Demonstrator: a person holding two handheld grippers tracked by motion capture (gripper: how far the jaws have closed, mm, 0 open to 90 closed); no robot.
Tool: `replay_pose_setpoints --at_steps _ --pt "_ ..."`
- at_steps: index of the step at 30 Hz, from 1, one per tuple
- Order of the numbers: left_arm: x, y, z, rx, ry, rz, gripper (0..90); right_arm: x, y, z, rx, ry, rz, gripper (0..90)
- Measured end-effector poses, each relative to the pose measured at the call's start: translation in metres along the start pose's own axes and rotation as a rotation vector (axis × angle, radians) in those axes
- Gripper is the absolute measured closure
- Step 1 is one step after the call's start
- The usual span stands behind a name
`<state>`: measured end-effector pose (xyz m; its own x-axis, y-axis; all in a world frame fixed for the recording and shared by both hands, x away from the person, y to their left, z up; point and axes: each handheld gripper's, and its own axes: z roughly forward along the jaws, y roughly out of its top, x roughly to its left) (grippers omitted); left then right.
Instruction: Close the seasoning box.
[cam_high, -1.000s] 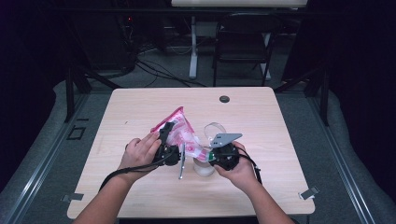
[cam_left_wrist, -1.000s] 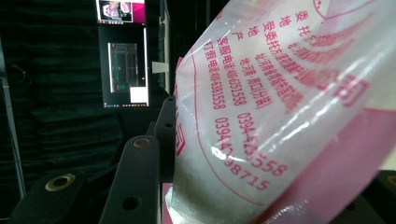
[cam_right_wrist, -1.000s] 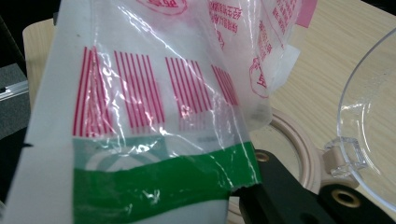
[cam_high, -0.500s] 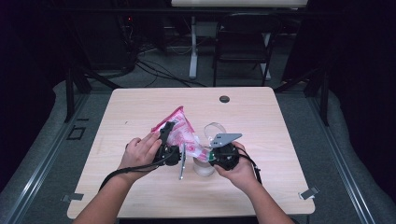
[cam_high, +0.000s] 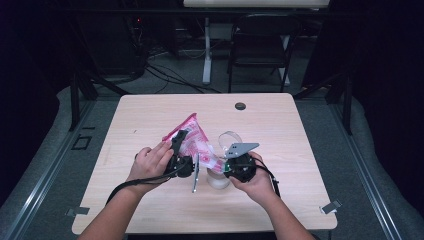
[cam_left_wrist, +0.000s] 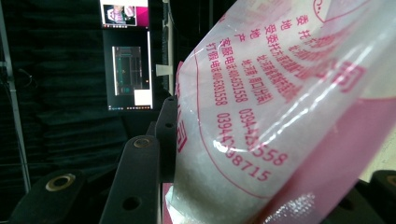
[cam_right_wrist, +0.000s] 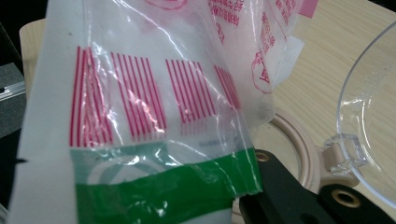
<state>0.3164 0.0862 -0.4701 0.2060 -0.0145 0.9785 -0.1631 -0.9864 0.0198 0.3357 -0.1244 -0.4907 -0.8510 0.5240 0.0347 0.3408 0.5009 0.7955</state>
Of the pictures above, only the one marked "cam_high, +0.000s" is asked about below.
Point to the person's left hand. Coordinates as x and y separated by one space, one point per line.
150 165

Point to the pink plastic snack bag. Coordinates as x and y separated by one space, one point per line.
196 143

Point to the aluminium floor rail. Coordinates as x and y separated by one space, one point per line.
43 183
366 180

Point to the grey and white tape strip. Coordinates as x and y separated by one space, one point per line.
330 206

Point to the person's right hand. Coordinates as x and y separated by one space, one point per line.
260 186

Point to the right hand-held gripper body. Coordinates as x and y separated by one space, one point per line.
241 168

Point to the clear glass jar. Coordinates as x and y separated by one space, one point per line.
224 136
218 181

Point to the grey round table grommet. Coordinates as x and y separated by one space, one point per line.
240 106

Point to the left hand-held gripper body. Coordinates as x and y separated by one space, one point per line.
181 166

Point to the white desk leg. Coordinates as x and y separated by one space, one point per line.
207 60

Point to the dark equipment with red light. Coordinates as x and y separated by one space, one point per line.
138 21

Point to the black metal stand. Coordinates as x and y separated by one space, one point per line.
348 103
74 100

